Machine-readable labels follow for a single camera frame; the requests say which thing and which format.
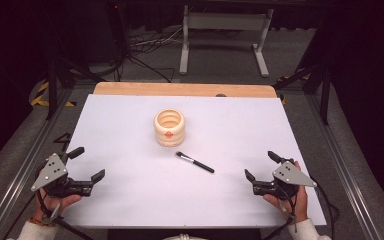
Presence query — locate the black computer tower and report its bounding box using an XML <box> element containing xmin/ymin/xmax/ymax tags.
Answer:
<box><xmin>105</xmin><ymin>1</ymin><xmax>130</xmax><ymax>65</ymax></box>

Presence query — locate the person's right hand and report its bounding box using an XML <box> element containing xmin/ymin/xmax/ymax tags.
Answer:
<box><xmin>262</xmin><ymin>185</ymin><xmax>310</xmax><ymax>224</ymax></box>

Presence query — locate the cream ribbed holder orange mark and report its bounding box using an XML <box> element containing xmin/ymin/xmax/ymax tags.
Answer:
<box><xmin>152</xmin><ymin>108</ymin><xmax>186</xmax><ymax>148</ymax></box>

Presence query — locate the person's white clothing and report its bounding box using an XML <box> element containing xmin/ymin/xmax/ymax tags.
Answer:
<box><xmin>162</xmin><ymin>233</ymin><xmax>208</xmax><ymax>240</ymax></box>

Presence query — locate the white metal table frame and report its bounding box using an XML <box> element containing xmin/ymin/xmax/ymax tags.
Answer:
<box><xmin>178</xmin><ymin>4</ymin><xmax>275</xmax><ymax>79</ymax></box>

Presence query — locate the aluminium floor rail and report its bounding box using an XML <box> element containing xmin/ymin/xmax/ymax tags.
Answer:
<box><xmin>305</xmin><ymin>94</ymin><xmax>382</xmax><ymax>240</ymax></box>
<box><xmin>0</xmin><ymin>89</ymin><xmax>75</xmax><ymax>240</ymax></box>

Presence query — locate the bundle of floor cables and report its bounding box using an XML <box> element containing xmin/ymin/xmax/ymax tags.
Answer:
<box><xmin>126</xmin><ymin>25</ymin><xmax>185</xmax><ymax>84</ymax></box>

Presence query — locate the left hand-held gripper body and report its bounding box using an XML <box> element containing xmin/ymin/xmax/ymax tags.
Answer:
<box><xmin>30</xmin><ymin>152</ymin><xmax>95</xmax><ymax>199</ymax></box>

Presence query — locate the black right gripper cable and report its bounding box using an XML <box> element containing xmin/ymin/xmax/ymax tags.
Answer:
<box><xmin>262</xmin><ymin>183</ymin><xmax>342</xmax><ymax>240</ymax></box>

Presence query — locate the yellow black floor tape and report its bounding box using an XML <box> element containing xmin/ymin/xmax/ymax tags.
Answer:
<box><xmin>29</xmin><ymin>81</ymin><xmax>78</xmax><ymax>108</ymax></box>

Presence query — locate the black tripod stand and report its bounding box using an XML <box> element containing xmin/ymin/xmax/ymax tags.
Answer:
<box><xmin>44</xmin><ymin>49</ymin><xmax>105</xmax><ymax>121</ymax></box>
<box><xmin>273</xmin><ymin>19</ymin><xmax>335</xmax><ymax>126</ymax></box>

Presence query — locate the orange bead bracelet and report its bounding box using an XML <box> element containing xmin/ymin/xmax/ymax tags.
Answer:
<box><xmin>27</xmin><ymin>216</ymin><xmax>58</xmax><ymax>228</ymax></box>

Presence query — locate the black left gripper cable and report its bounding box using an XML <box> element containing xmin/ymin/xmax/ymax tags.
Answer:
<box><xmin>34</xmin><ymin>190</ymin><xmax>95</xmax><ymax>240</ymax></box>

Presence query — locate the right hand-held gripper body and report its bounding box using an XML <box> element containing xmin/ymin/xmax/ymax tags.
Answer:
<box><xmin>252</xmin><ymin>158</ymin><xmax>318</xmax><ymax>201</ymax></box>

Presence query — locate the black triangular bracket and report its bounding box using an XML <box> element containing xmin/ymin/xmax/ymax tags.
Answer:
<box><xmin>52</xmin><ymin>132</ymin><xmax>72</xmax><ymax>153</ymax></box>

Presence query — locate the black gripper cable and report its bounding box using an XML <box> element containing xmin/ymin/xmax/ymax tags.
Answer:
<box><xmin>34</xmin><ymin>190</ymin><xmax>95</xmax><ymax>240</ymax></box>
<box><xmin>262</xmin><ymin>183</ymin><xmax>342</xmax><ymax>240</ymax></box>

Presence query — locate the person's left hand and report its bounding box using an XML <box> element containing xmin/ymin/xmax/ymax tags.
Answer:
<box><xmin>34</xmin><ymin>190</ymin><xmax>83</xmax><ymax>224</ymax></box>

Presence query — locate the black makeup brush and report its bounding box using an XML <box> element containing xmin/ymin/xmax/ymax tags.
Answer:
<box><xmin>175</xmin><ymin>151</ymin><xmax>216</xmax><ymax>174</ymax></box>

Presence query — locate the white table sheet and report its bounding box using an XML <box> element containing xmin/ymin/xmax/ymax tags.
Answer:
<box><xmin>60</xmin><ymin>93</ymin><xmax>328</xmax><ymax>230</ymax></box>

